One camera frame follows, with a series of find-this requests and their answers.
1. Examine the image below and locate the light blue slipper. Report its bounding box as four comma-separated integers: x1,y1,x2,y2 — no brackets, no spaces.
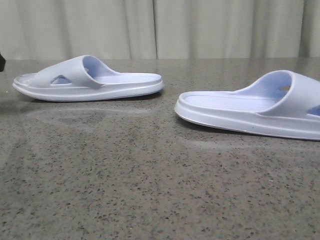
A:
175,70,320,140
12,55,164,102

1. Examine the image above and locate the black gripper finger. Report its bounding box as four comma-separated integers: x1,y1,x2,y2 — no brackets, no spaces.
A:
0,53,6,72

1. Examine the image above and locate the beige curtain backdrop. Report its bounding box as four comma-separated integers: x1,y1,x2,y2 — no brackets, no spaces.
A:
0,0,320,60

